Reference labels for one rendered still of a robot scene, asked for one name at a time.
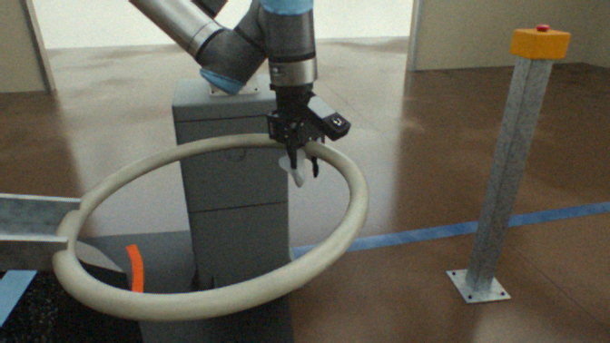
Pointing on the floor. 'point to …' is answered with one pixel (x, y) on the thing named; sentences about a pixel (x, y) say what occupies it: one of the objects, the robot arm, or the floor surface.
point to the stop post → (509, 160)
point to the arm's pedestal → (231, 186)
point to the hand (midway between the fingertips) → (309, 178)
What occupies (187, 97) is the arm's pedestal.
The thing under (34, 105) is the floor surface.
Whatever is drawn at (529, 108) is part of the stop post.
